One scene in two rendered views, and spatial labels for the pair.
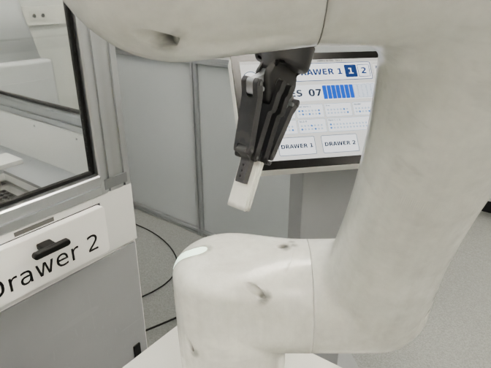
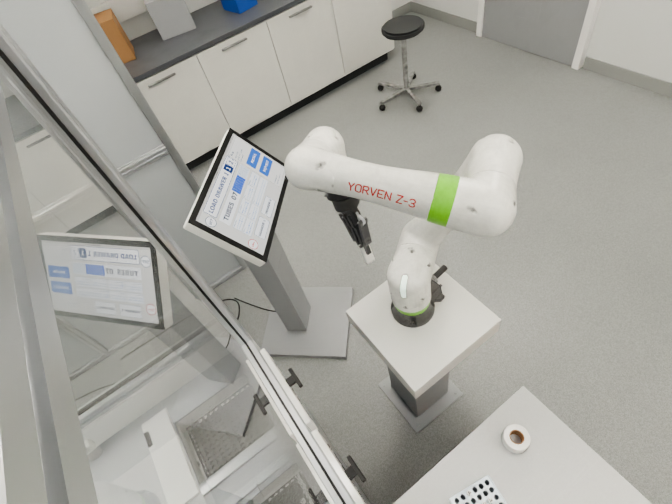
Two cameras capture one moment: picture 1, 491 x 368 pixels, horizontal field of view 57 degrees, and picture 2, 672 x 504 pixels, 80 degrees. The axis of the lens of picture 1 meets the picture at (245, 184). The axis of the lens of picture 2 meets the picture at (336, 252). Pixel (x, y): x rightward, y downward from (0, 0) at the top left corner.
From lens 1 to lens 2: 103 cm
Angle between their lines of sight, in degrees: 52
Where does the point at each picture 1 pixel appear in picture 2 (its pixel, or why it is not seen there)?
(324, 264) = (425, 242)
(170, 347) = (372, 329)
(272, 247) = (411, 254)
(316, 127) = (255, 210)
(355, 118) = (257, 189)
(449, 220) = not seen: hidden behind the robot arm
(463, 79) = not seen: hidden behind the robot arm
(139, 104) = not seen: outside the picture
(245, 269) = (421, 265)
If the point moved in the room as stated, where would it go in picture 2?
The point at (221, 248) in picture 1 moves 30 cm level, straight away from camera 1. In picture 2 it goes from (407, 270) to (313, 261)
